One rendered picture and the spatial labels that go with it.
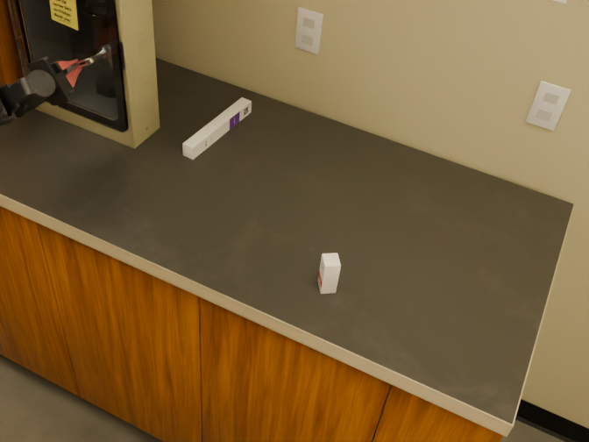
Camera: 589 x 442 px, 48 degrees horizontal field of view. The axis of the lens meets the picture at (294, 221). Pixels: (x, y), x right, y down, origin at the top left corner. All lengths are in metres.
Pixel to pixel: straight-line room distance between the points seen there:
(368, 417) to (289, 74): 0.95
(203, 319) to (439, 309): 0.52
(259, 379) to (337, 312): 0.32
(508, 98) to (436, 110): 0.19
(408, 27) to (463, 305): 0.69
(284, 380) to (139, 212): 0.50
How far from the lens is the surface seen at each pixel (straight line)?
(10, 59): 1.89
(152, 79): 1.72
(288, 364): 1.49
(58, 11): 1.66
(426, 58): 1.73
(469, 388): 1.33
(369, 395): 1.45
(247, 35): 1.93
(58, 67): 1.56
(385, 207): 1.62
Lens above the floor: 1.99
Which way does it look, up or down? 43 degrees down
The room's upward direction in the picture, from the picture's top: 7 degrees clockwise
